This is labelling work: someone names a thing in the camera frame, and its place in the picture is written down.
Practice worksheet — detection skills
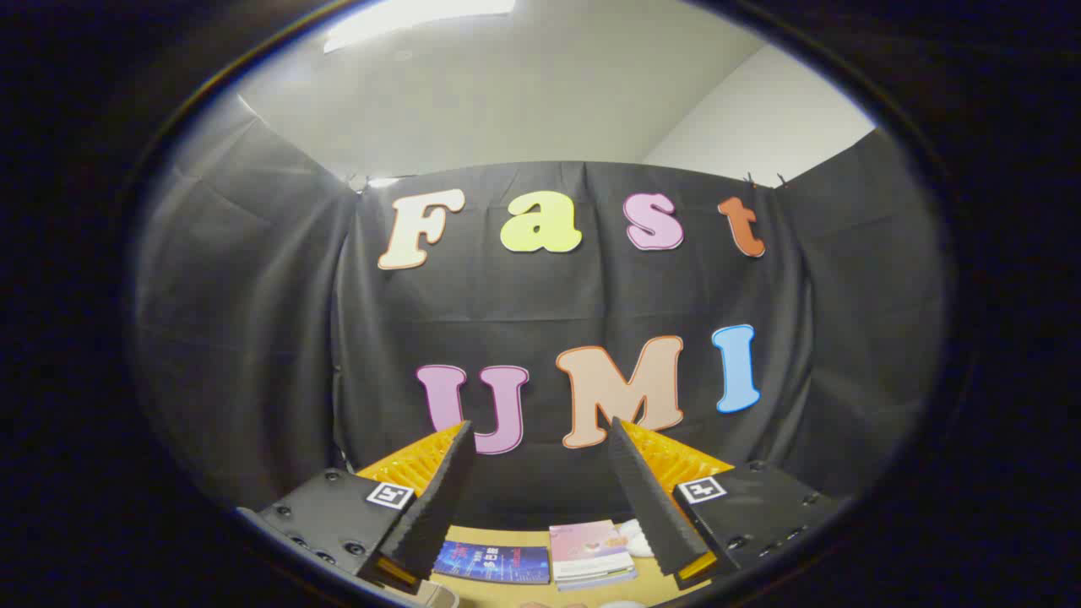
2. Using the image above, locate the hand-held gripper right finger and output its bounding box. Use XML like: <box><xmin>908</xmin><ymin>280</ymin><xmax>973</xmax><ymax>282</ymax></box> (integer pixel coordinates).
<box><xmin>610</xmin><ymin>416</ymin><xmax>845</xmax><ymax>590</ymax></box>

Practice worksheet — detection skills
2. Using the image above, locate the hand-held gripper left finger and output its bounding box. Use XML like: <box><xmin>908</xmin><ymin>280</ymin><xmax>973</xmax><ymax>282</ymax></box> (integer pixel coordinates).
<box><xmin>236</xmin><ymin>421</ymin><xmax>476</xmax><ymax>596</ymax></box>

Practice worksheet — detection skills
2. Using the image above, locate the white crumpled cloth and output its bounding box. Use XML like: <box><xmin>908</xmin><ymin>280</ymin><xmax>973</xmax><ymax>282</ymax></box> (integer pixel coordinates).
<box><xmin>621</xmin><ymin>518</ymin><xmax>655</xmax><ymax>558</ymax></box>

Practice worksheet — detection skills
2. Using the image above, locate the pink cover book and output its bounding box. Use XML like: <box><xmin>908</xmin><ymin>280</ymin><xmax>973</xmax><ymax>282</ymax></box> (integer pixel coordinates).
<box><xmin>549</xmin><ymin>519</ymin><xmax>636</xmax><ymax>577</ymax></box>

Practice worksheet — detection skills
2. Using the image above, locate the dark blue book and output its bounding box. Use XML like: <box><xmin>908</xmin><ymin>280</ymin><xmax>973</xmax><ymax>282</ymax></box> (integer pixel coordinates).
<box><xmin>432</xmin><ymin>540</ymin><xmax>551</xmax><ymax>585</ymax></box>

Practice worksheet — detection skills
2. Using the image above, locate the pale blue book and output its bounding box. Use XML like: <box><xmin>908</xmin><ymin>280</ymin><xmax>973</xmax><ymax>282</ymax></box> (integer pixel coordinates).
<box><xmin>557</xmin><ymin>567</ymin><xmax>639</xmax><ymax>591</ymax></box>

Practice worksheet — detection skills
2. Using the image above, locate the ceiling light panel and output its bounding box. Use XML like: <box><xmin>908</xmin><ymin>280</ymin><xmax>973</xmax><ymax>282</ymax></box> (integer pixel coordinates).
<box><xmin>323</xmin><ymin>0</ymin><xmax>516</xmax><ymax>53</ymax></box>

